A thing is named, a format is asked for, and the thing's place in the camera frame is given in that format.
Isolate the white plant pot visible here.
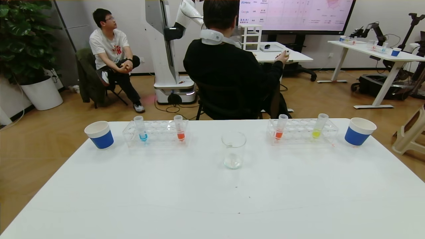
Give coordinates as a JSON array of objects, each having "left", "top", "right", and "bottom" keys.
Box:
[{"left": 19, "top": 76, "right": 63, "bottom": 111}]

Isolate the yellow pigment test tube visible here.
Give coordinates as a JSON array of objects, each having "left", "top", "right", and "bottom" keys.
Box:
[{"left": 311, "top": 113, "right": 329, "bottom": 139}]

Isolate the white humanoid robot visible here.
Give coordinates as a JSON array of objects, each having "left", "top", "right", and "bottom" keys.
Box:
[{"left": 144, "top": 0, "right": 207, "bottom": 105}]

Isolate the black display stand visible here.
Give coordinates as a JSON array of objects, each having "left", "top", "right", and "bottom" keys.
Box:
[{"left": 266, "top": 33, "right": 317, "bottom": 82}]

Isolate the black folding chair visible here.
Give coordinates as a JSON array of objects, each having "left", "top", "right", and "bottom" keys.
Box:
[{"left": 94, "top": 85, "right": 128, "bottom": 109}]

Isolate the white drawer organizer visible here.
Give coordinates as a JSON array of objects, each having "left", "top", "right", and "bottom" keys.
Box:
[{"left": 239, "top": 24, "right": 263, "bottom": 52}]

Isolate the blue pigment test tube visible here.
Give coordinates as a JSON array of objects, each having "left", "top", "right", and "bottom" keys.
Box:
[{"left": 133, "top": 116, "right": 148, "bottom": 142}]

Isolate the clear plastic test tube rack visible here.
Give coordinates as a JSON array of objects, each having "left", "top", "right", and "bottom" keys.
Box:
[
  {"left": 267, "top": 118, "right": 339, "bottom": 145},
  {"left": 122, "top": 119, "right": 190, "bottom": 148}
]

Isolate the white neck headset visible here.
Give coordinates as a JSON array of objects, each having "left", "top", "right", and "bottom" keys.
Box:
[{"left": 200, "top": 29, "right": 242, "bottom": 47}]

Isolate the large wall display screen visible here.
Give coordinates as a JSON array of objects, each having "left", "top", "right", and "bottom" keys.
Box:
[{"left": 237, "top": 0, "right": 356, "bottom": 36}]

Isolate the man in white t-shirt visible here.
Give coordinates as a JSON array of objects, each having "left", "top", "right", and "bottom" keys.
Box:
[{"left": 89, "top": 8, "right": 146, "bottom": 114}]

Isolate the man in black sweater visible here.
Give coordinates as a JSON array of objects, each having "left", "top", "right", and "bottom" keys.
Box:
[{"left": 183, "top": 0, "right": 293, "bottom": 119}]

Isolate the black floor cable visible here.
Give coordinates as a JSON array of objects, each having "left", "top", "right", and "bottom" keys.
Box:
[{"left": 154, "top": 95, "right": 200, "bottom": 120}]

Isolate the white height-adjustable desk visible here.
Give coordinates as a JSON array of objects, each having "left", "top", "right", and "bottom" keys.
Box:
[{"left": 317, "top": 40, "right": 425, "bottom": 109}]

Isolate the dark green jacket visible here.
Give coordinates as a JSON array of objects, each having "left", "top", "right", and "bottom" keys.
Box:
[{"left": 76, "top": 48, "right": 110, "bottom": 107}]

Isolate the black office chair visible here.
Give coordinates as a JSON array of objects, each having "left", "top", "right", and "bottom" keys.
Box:
[{"left": 194, "top": 80, "right": 283, "bottom": 120}]

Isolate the blue paper cup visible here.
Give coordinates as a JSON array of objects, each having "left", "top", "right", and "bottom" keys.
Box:
[
  {"left": 84, "top": 121, "right": 114, "bottom": 150},
  {"left": 344, "top": 117, "right": 377, "bottom": 147}
]

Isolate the orange pigment test tube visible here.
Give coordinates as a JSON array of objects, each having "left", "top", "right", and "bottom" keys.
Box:
[
  {"left": 274, "top": 114, "right": 289, "bottom": 140},
  {"left": 174, "top": 115, "right": 186, "bottom": 141}
]

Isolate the black wheeled robot base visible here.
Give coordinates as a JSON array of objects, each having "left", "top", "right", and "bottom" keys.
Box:
[{"left": 351, "top": 74, "right": 415, "bottom": 101}]

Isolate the green potted plant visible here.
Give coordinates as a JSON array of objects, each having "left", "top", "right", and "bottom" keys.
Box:
[{"left": 0, "top": 0, "right": 62, "bottom": 85}]

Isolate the glass beaker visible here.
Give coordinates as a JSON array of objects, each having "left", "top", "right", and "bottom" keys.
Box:
[{"left": 221, "top": 131, "right": 247, "bottom": 170}]

